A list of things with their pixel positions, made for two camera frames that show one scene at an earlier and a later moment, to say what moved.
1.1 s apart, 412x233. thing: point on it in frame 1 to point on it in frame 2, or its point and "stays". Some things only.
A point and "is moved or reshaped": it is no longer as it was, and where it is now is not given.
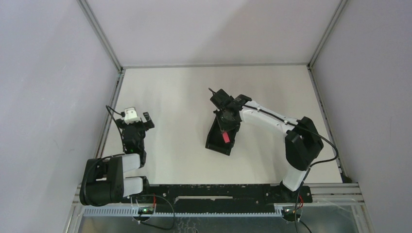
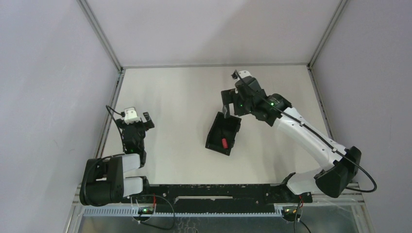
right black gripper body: x=225 y=123 to x=242 y=107
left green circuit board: x=145 y=210 stays
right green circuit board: x=289 y=215 stays
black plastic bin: x=215 y=141 stays
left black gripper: x=136 y=124 stays
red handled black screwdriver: x=226 y=137 is moved or reshaped
